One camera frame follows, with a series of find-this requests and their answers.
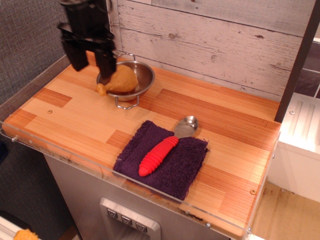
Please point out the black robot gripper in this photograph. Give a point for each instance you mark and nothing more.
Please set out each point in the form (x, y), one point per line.
(88, 25)

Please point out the yellow plastic chicken drumstick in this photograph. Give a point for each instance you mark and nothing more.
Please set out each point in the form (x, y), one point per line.
(124, 80)

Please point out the silver toy fridge cabinet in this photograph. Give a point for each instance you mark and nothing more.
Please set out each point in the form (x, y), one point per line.
(103, 209)

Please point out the orange cloth at corner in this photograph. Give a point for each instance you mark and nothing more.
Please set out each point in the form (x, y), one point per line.
(25, 234)

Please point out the silver metal bowl with handles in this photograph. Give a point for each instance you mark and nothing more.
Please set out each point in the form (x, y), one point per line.
(146, 78)

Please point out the clear acrylic guard rail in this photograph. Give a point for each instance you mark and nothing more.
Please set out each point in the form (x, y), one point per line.
(218, 200)

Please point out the red-handled metal spoon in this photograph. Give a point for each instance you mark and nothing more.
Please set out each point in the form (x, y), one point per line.
(152, 160)

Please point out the dark brown vertical post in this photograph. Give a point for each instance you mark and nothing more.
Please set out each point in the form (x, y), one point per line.
(301, 57)

